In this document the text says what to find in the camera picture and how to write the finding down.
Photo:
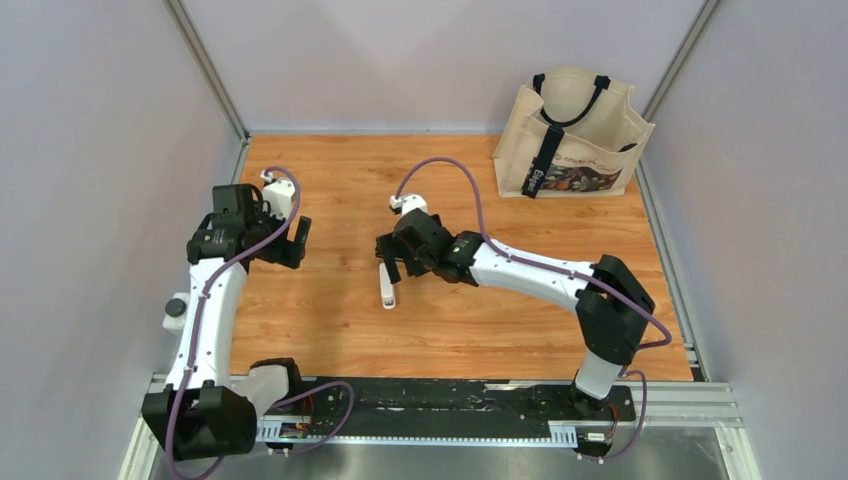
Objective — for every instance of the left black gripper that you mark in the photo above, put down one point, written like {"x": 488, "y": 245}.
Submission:
{"x": 289, "y": 253}

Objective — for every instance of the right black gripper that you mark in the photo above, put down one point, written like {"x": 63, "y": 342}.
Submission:
{"x": 391, "y": 248}

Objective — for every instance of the white stapler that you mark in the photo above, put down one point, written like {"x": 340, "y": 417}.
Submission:
{"x": 387, "y": 292}

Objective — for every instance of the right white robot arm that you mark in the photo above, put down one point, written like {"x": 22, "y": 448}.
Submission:
{"x": 611, "y": 306}

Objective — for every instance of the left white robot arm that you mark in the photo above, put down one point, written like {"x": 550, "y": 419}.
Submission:
{"x": 201, "y": 413}

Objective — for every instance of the beige canvas tote bag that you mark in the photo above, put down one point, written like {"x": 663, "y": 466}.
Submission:
{"x": 572, "y": 132}

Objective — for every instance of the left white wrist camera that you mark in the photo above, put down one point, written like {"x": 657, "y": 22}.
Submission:
{"x": 278, "y": 194}

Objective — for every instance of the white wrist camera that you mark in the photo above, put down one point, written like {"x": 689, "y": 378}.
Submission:
{"x": 404, "y": 204}
{"x": 278, "y": 194}

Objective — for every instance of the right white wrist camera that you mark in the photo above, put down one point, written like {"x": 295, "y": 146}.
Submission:
{"x": 404, "y": 204}

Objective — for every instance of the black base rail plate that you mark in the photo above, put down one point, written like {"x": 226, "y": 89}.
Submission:
{"x": 447, "y": 408}

